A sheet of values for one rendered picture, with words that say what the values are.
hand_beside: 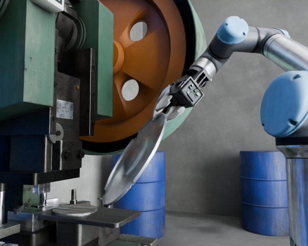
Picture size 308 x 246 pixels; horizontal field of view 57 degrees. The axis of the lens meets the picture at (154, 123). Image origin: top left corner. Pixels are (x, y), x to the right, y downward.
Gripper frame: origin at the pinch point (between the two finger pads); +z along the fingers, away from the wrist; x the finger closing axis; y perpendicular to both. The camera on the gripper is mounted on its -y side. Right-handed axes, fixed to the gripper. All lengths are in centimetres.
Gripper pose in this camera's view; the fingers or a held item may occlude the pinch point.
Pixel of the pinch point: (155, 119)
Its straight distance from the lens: 81.9
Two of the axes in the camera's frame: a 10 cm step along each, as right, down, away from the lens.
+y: 5.0, -0.7, -8.6
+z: -6.1, 6.8, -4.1
